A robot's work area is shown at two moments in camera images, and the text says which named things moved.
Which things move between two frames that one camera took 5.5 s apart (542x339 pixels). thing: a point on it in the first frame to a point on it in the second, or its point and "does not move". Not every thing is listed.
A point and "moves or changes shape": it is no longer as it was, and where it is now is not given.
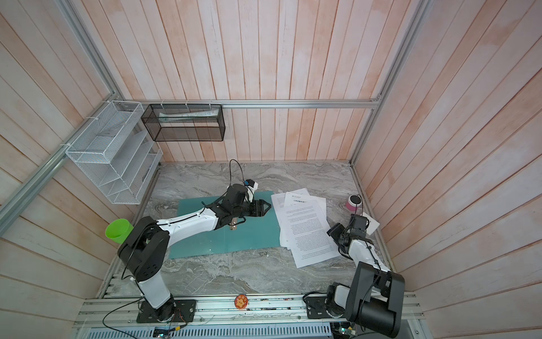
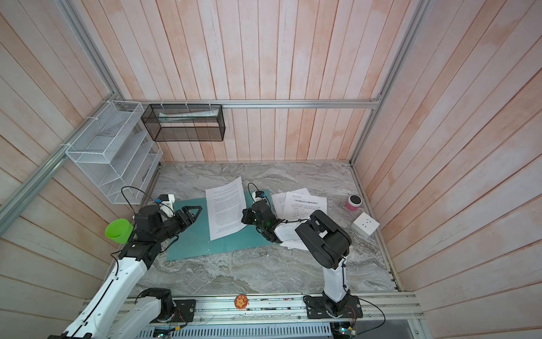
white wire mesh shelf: (116, 152) does not move
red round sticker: (241, 301) does not move
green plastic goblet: (118, 230) does not move
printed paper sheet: (307, 227) moves or changes shape
